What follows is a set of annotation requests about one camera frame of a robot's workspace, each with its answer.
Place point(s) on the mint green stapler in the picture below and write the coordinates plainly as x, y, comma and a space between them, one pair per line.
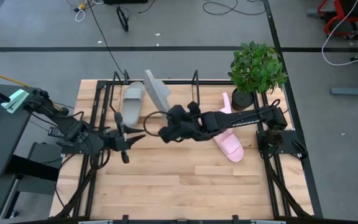
15, 99

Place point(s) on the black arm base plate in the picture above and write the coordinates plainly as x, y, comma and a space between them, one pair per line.
287, 138
73, 152

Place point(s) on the black aluminium table frame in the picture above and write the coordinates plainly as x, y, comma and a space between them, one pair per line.
213, 82

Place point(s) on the pink rubber slide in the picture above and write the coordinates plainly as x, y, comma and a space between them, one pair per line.
230, 147
226, 102

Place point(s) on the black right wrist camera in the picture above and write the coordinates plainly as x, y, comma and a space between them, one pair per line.
194, 108

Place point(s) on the black frame wooden shoe shelf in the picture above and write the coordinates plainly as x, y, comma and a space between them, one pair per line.
182, 99

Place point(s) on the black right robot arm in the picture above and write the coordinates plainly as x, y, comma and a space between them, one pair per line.
244, 119

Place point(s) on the grey camera mount bar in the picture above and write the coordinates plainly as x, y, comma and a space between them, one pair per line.
182, 222

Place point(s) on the red and black cart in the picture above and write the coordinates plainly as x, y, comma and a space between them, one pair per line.
353, 7

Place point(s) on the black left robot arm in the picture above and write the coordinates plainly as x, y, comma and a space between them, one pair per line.
70, 127

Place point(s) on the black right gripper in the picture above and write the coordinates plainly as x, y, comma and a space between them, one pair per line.
179, 124

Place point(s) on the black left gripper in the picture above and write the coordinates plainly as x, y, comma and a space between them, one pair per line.
117, 140

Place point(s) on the green plant in black pot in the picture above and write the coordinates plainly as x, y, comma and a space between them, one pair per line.
256, 67

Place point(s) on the grey desk leg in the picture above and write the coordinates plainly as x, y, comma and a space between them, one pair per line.
353, 91

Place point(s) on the grey rubber slide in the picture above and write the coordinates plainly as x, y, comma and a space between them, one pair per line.
132, 105
155, 88

